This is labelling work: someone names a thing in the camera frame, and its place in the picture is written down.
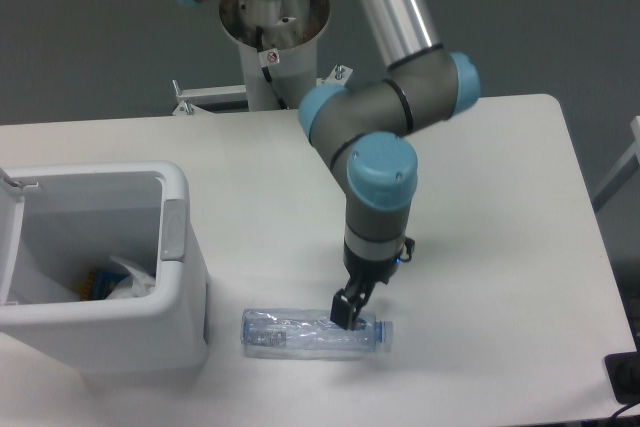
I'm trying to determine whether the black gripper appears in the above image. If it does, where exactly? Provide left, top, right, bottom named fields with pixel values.
left=330, top=241, right=415, bottom=330

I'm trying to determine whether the clear plastic water bottle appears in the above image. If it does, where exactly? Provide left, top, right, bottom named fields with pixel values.
left=240, top=308, right=394, bottom=361

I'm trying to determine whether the white paper wrapper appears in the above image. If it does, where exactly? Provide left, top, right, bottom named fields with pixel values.
left=106, top=255, right=156, bottom=300

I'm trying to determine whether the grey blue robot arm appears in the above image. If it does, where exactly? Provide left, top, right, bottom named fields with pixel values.
left=180, top=0, right=480, bottom=330

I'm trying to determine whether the white plastic trash can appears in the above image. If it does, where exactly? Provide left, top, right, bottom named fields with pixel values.
left=1, top=161, right=209, bottom=374

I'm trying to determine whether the blue snack package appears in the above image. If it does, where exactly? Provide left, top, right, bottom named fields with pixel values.
left=75, top=269, right=126, bottom=301

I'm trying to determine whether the black device at edge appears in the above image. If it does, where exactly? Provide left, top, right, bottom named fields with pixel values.
left=604, top=351, right=639, bottom=404

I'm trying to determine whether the white metal base frame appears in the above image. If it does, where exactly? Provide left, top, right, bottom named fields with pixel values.
left=171, top=64, right=354, bottom=116

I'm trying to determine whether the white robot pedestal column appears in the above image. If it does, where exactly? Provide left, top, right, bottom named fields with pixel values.
left=219, top=0, right=330, bottom=111

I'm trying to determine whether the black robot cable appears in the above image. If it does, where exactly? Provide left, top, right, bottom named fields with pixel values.
left=254, top=25, right=290, bottom=111

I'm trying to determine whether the white frame at right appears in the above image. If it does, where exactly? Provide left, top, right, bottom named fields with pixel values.
left=591, top=116, right=639, bottom=212

